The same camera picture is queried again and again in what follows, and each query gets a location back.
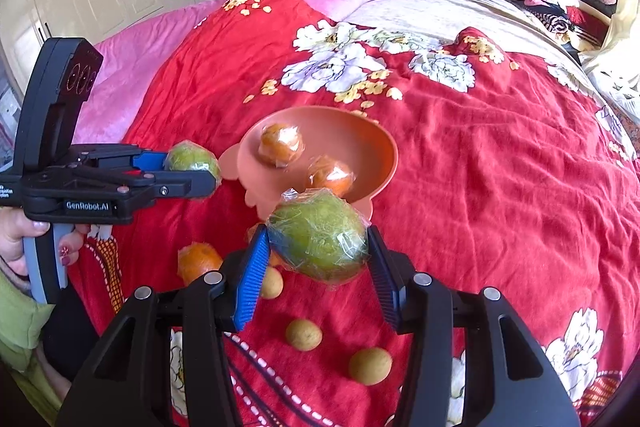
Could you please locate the small green orange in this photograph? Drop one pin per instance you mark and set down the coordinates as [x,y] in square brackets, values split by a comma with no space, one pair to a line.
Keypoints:
[190,157]

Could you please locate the red floral blanket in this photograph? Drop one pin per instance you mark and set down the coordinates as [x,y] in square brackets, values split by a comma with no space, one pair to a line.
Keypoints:
[475,182]

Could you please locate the orange plastic bowl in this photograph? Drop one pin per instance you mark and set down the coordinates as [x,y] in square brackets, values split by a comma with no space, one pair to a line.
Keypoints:
[370,157]

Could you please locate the cream curtain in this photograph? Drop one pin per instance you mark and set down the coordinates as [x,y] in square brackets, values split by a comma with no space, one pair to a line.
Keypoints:
[617,52]

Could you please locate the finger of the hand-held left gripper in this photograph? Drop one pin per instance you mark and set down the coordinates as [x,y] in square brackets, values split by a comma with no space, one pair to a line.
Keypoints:
[150,160]
[175,189]

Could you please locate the black white striped garment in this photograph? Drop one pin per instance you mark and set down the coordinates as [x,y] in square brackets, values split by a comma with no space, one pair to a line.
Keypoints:
[557,24]

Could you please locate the plastic orange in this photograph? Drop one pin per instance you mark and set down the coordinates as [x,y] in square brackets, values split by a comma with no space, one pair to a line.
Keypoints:
[280,144]
[331,177]
[197,262]

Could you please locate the person's left hand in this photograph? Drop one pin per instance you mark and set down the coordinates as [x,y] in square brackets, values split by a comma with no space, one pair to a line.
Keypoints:
[15,227]

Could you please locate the dark cloth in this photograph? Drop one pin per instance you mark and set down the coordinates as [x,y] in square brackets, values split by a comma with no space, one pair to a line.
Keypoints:
[70,332]

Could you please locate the person's left forearm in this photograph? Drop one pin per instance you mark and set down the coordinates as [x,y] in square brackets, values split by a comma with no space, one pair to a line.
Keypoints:
[20,322]

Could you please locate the red garment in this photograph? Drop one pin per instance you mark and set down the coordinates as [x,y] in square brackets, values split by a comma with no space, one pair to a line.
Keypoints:
[590,24]

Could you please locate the brown longan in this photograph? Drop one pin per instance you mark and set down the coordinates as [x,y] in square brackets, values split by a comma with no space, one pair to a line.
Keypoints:
[303,334]
[273,285]
[370,366]

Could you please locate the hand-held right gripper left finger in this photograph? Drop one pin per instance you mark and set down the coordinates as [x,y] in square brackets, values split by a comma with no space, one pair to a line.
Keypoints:
[254,279]

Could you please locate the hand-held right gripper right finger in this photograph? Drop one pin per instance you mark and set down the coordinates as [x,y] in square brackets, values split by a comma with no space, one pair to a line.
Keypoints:
[382,279]

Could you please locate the large green orange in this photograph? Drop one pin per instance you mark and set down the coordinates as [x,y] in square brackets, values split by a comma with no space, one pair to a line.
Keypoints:
[315,237]

